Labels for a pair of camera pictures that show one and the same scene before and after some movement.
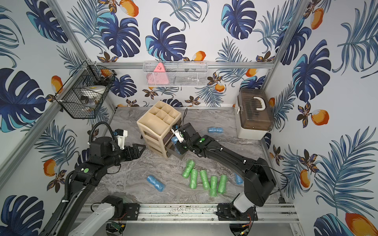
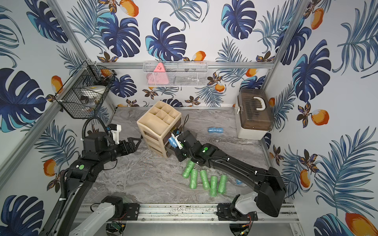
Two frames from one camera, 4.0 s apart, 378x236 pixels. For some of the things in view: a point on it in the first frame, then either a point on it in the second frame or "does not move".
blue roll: [158, 185] -> [173, 142]
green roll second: [193, 179] does not move
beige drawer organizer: [155, 127] does not move
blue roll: [215, 130] does not move
